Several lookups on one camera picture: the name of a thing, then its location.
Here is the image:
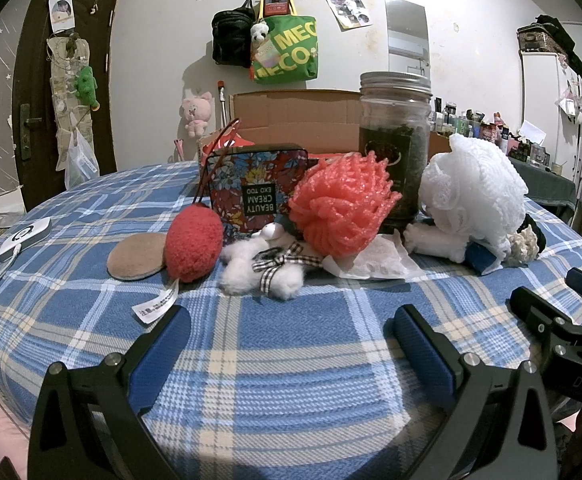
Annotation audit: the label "cream knitted scrunchie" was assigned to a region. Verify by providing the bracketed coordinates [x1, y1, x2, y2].
[506, 226, 539, 264]

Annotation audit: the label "black scrunchie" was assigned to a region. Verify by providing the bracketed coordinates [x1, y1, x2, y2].
[516, 214, 547, 252]

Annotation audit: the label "white mesh bath pouf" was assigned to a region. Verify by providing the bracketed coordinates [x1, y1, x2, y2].
[419, 133, 528, 259]

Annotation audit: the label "white sock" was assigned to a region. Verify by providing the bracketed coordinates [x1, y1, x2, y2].
[403, 222, 469, 263]

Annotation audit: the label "round tan powder puff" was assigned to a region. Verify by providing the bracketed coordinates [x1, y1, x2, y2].
[107, 233, 166, 281]

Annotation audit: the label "white plush sheep with bow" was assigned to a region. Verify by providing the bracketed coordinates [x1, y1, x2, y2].
[219, 222, 323, 301]

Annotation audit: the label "pink mesh bath pouf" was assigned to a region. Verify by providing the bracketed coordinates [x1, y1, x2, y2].
[289, 153, 402, 258]

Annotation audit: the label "dark green covered side table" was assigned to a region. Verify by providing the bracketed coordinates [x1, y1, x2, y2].
[509, 158, 576, 223]

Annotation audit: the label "white wardrobe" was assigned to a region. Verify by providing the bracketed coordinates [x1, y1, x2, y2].
[521, 52, 580, 180]

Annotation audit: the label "blue plaid tablecloth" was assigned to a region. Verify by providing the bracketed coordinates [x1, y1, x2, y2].
[0, 164, 582, 479]

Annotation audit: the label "white plastic bag on door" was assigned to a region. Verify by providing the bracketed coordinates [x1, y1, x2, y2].
[64, 129, 100, 190]

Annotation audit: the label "large glass jar dark contents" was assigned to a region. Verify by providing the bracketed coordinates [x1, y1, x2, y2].
[358, 72, 432, 231]

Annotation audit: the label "floral beauty cream tin box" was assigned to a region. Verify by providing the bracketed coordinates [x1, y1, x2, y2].
[204, 143, 309, 240]

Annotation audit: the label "cardboard box red lining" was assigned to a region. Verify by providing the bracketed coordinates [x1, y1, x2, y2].
[197, 88, 453, 172]

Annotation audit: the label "green plush toy on door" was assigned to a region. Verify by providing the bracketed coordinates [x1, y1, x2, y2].
[74, 66, 100, 110]

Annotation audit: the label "green tote bag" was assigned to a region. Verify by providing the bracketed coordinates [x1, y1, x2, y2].
[250, 0, 318, 84]

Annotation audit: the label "dark wooden door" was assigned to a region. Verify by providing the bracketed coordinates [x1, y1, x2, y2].
[12, 0, 118, 210]

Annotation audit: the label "black hanging bag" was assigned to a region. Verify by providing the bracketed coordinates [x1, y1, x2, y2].
[211, 0, 255, 68]

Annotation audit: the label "small panda plush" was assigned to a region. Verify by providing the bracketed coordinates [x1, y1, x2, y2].
[250, 20, 269, 46]

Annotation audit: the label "white round device with cable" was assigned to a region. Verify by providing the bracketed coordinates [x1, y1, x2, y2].
[0, 217, 52, 262]

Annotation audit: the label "wall mirror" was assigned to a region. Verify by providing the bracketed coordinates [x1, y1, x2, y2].
[385, 0, 430, 78]

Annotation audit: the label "pink plush bunny on wall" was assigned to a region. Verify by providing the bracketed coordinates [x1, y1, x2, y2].
[181, 91, 212, 139]

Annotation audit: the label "photo collage on wall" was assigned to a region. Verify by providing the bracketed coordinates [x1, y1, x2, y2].
[326, 0, 371, 32]

